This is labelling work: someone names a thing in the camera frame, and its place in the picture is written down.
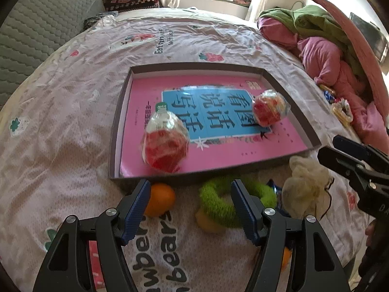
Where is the cream mesh pouch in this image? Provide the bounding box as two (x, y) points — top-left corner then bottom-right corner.
(282, 155), (334, 220)

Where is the snack wrappers pile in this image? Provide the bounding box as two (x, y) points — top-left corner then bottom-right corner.
(319, 84), (354, 127)

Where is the dark folded cloth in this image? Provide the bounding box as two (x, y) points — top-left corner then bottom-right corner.
(83, 11), (119, 31)

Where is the red and blue snack bag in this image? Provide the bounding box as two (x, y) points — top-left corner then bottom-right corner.
(252, 89), (290, 127)

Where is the red snack bag with bottle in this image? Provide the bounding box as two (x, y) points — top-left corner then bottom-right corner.
(142, 101), (190, 173)

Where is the grey quilted headboard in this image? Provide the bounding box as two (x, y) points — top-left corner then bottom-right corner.
(1, 0), (104, 105)

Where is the green blanket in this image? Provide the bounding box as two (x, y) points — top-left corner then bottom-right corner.
(257, 5), (366, 79)

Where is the pink quilt pile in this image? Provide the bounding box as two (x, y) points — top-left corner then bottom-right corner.
(258, 17), (388, 153)

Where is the yellow round object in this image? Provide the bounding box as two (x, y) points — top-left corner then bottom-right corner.
(194, 208), (226, 234)

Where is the dark screen by bed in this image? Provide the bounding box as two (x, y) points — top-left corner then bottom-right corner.
(349, 13), (388, 65)

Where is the blue snack packet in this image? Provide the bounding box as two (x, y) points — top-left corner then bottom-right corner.
(267, 179), (291, 218)

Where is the shallow brown cardboard box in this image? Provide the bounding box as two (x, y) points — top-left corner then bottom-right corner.
(108, 63), (320, 180)

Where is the green fuzzy ring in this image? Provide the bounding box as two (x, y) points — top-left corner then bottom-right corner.
(198, 176), (278, 229)

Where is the orange mandarin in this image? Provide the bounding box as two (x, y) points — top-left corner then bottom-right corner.
(254, 246), (293, 272)
(144, 183), (176, 218)

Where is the dusty pink cushion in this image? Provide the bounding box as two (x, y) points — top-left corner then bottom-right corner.
(311, 0), (388, 120)

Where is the pink strawberry print bedsheet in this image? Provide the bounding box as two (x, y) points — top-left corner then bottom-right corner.
(1, 10), (356, 291)

